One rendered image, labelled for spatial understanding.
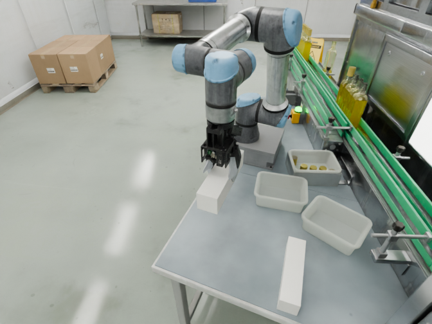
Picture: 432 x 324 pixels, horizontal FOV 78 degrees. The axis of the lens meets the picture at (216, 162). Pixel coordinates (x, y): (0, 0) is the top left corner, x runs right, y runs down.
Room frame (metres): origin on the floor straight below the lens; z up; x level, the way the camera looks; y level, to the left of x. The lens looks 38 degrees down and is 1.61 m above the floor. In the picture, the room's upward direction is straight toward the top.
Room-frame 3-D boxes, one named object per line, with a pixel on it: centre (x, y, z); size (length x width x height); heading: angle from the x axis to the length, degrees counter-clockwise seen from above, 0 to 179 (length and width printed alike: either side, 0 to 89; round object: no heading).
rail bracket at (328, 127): (1.13, -0.58, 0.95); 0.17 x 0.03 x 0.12; 87
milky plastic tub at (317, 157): (1.02, -0.47, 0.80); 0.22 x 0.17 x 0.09; 87
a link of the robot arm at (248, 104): (1.21, -0.17, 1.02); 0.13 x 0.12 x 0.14; 64
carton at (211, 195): (0.61, -0.02, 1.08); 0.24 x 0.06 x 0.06; 158
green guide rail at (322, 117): (2.03, -0.61, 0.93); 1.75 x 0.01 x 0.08; 177
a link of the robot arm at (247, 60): (0.69, -0.04, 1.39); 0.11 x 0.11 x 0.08; 64
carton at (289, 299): (0.48, -0.26, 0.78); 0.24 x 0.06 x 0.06; 161
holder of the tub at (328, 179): (1.02, -0.50, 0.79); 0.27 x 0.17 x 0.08; 87
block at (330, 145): (1.13, -0.60, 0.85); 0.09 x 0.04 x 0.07; 87
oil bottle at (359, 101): (1.23, -0.71, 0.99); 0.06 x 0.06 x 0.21; 87
